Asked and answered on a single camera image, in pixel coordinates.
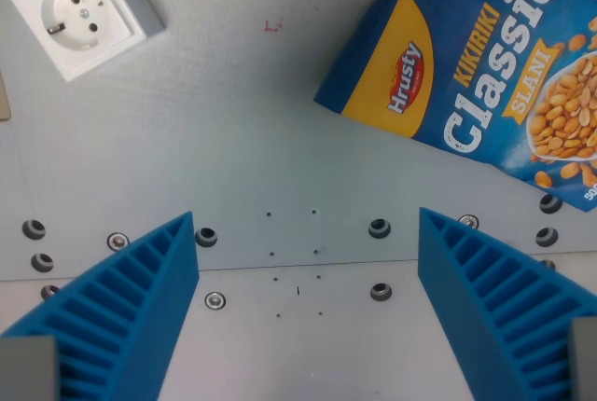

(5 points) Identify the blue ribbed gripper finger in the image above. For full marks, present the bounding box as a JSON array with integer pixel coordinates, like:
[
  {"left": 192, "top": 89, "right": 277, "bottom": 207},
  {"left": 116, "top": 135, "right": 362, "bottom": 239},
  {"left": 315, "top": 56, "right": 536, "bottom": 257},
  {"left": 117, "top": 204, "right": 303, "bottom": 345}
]
[
  {"left": 0, "top": 211, "right": 201, "bottom": 401},
  {"left": 417, "top": 207, "right": 597, "bottom": 401}
]

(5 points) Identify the beige flat board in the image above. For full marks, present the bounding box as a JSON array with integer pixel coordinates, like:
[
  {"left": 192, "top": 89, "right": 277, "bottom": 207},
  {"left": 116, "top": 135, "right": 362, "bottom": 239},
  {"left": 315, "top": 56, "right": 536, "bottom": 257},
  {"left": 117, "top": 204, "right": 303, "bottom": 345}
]
[{"left": 0, "top": 68, "right": 12, "bottom": 122}]

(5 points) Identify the white wall power socket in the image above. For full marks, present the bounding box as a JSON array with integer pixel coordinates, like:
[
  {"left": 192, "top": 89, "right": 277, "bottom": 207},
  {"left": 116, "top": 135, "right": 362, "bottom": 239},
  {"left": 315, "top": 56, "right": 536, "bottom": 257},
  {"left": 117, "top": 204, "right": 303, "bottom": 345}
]
[{"left": 7, "top": 0, "right": 167, "bottom": 84}]

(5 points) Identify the blue Hrusty peanut bag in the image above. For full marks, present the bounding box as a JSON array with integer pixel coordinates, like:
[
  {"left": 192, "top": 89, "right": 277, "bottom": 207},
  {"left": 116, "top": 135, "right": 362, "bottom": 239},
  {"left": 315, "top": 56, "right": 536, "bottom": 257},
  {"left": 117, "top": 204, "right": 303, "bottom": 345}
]
[{"left": 312, "top": 0, "right": 597, "bottom": 214}]

